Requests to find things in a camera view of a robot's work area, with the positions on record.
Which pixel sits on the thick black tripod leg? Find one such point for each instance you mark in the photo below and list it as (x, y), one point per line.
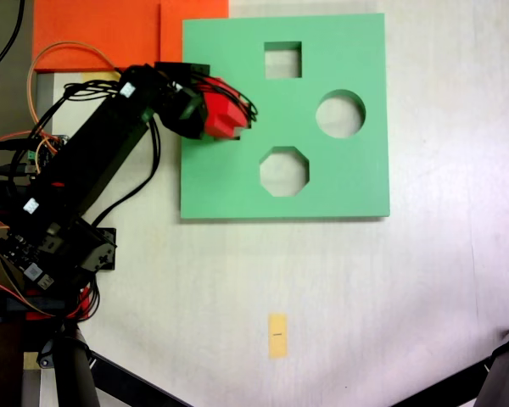
(74, 377)

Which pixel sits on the red cross columnar block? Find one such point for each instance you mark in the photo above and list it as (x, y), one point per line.
(220, 114)

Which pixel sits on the yellow tape strip black mark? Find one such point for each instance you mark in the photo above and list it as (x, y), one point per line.
(278, 337)

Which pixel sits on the small orange flat block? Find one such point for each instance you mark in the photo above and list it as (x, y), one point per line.
(171, 38)

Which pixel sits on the green shape sorting board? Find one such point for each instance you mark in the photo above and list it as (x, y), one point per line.
(343, 191)

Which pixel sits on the large orange flat block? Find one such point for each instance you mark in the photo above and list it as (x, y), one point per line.
(89, 25)

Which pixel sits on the yellow masking tape piece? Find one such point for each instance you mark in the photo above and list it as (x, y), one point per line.
(97, 77)

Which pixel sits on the thin black tripod strut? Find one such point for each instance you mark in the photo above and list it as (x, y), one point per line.
(131, 386)
(449, 394)

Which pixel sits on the red table clamp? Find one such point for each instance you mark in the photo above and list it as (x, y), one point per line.
(84, 299)

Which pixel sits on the notched black tripod leg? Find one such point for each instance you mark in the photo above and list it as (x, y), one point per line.
(505, 373)

